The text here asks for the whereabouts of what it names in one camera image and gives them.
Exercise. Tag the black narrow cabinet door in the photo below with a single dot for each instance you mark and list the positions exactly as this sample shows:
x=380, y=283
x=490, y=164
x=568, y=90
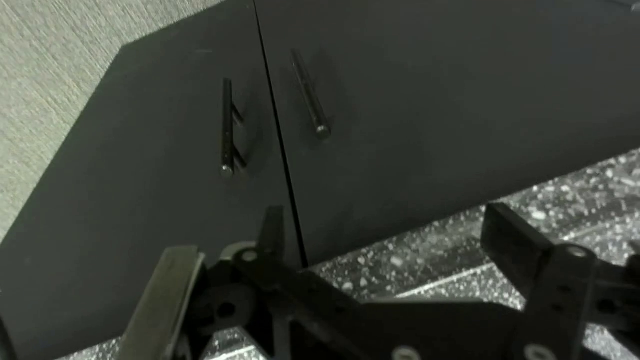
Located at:
x=132, y=200

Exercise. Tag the black hinged cabinet door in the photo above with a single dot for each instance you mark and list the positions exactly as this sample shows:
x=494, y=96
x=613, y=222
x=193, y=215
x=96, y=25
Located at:
x=433, y=101

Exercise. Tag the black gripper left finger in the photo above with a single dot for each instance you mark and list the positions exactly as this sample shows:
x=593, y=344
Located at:
x=273, y=301

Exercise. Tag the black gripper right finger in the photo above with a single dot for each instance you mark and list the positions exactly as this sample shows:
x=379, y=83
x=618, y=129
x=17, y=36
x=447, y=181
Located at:
x=560, y=301

